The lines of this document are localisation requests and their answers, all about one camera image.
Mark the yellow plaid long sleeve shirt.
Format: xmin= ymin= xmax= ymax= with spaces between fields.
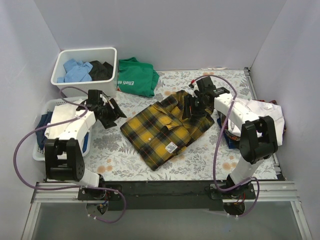
xmin=120 ymin=90 xmax=214 ymax=171

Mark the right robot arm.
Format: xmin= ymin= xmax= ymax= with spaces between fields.
xmin=182 ymin=74 xmax=279 ymax=199

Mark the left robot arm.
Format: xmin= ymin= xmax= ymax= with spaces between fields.
xmin=44 ymin=89 xmax=126 ymax=200

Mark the white plastic bin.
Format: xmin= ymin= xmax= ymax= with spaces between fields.
xmin=50 ymin=47 xmax=118 ymax=97

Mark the white folded shirt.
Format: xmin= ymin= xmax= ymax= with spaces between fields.
xmin=228 ymin=98 xmax=285 ymax=146

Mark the black garment in bin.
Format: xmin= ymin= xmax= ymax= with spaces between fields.
xmin=89 ymin=60 xmax=114 ymax=81

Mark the white folded garment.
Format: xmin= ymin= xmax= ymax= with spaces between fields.
xmin=44 ymin=103 xmax=88 ymax=142

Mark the green printed shirt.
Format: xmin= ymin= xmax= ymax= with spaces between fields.
xmin=117 ymin=57 xmax=160 ymax=98

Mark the light blue shirt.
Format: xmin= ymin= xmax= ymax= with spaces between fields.
xmin=57 ymin=58 xmax=93 ymax=84

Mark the floral tablecloth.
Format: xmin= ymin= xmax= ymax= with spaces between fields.
xmin=47 ymin=69 xmax=280 ymax=182

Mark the navy blue garment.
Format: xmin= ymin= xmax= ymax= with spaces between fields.
xmin=35 ymin=111 xmax=55 ymax=151

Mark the white laundry basket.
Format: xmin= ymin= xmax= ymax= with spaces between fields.
xmin=32 ymin=96 xmax=92 ymax=161

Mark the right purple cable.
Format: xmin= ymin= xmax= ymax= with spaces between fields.
xmin=191 ymin=74 xmax=261 ymax=218

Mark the purple cable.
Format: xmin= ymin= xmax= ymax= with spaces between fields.
xmin=13 ymin=86 xmax=127 ymax=224
xmin=191 ymin=74 xmax=261 ymax=218

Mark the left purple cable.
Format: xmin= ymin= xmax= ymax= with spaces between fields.
xmin=13 ymin=86 xmax=127 ymax=224

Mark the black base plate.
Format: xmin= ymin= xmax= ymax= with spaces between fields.
xmin=77 ymin=180 xmax=257 ymax=212

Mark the aluminium frame rail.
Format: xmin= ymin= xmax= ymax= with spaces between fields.
xmin=22 ymin=181 xmax=312 ymax=240

